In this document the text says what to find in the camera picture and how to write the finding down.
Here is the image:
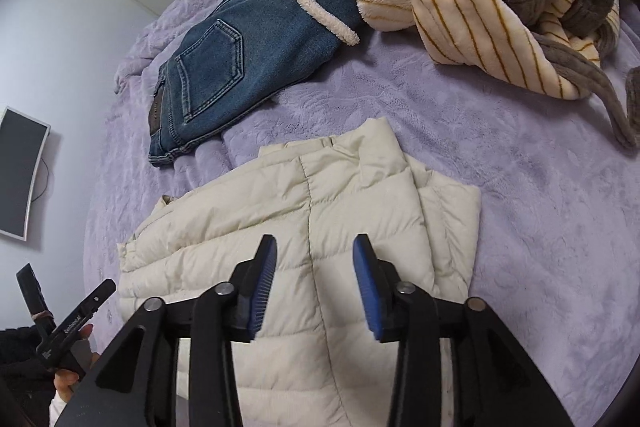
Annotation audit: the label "cream quilted puffer jacket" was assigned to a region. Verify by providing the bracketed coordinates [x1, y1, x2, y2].
[119, 118, 480, 426]

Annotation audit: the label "wall mounted curved monitor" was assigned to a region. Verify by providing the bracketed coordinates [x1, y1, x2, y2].
[0, 107, 50, 242]

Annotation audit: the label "blue denim jeans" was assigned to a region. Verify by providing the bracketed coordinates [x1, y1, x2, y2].
[149, 0, 362, 167]

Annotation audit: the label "person's left hand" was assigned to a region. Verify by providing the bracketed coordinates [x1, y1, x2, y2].
[54, 324, 93, 403]

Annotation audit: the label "purple embossed bed blanket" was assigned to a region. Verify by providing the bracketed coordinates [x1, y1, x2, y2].
[84, 0, 639, 426]

